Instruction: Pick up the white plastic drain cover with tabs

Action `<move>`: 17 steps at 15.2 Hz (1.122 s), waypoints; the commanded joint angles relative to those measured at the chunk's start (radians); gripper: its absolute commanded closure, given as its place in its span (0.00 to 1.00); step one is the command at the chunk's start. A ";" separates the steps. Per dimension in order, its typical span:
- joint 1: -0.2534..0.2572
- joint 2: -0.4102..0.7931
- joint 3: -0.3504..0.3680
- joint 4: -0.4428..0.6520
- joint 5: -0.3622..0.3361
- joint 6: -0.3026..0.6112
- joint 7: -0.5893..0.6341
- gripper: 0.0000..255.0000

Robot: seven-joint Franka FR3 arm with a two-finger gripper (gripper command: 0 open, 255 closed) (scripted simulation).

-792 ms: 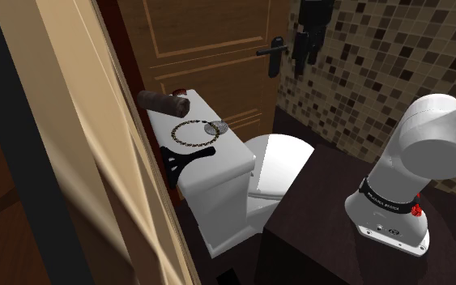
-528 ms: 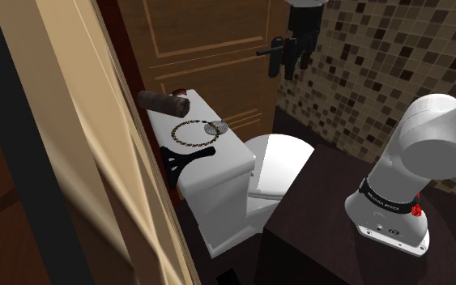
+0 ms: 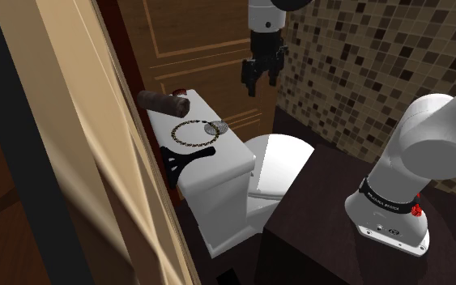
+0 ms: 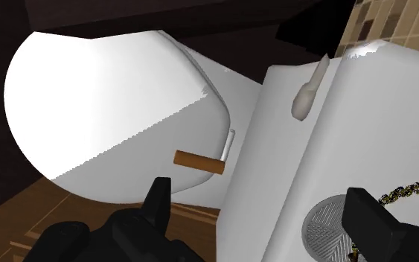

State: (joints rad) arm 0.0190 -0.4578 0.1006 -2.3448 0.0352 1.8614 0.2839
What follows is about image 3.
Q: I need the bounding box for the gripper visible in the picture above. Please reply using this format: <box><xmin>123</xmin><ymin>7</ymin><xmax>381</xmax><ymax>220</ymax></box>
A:
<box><xmin>241</xmin><ymin>29</ymin><xmax>289</xmax><ymax>98</ymax></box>

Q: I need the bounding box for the brown wooden door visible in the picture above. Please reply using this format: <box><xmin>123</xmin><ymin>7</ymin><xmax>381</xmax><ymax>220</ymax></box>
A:
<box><xmin>95</xmin><ymin>0</ymin><xmax>292</xmax><ymax>200</ymax></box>

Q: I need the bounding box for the silver round mesh strainer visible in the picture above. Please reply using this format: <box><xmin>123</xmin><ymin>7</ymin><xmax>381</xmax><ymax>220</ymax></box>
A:
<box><xmin>204</xmin><ymin>119</ymin><xmax>230</xmax><ymax>136</ymax></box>

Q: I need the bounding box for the dark brown rolled towel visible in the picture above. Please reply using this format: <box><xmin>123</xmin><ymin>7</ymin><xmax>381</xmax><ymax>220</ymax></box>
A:
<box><xmin>136</xmin><ymin>89</ymin><xmax>191</xmax><ymax>119</ymax></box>

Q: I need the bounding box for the white toilet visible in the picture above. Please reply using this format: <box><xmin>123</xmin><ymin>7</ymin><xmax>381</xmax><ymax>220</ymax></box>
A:
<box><xmin>145</xmin><ymin>88</ymin><xmax>316</xmax><ymax>259</ymax></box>

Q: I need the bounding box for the black tower figure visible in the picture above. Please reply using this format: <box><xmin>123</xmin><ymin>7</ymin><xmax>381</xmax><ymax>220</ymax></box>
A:
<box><xmin>159</xmin><ymin>145</ymin><xmax>217</xmax><ymax>190</ymax></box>

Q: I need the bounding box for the dark robot stand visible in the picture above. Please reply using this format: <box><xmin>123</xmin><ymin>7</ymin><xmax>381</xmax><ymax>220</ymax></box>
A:
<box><xmin>253</xmin><ymin>143</ymin><xmax>456</xmax><ymax>285</ymax></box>

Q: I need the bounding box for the beige shower curtain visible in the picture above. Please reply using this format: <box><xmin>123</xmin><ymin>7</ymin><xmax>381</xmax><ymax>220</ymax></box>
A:
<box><xmin>0</xmin><ymin>0</ymin><xmax>202</xmax><ymax>285</ymax></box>

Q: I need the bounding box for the beaded necklace ring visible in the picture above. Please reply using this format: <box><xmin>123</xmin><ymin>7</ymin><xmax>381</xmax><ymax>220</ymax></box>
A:
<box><xmin>170</xmin><ymin>119</ymin><xmax>220</xmax><ymax>148</ymax></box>

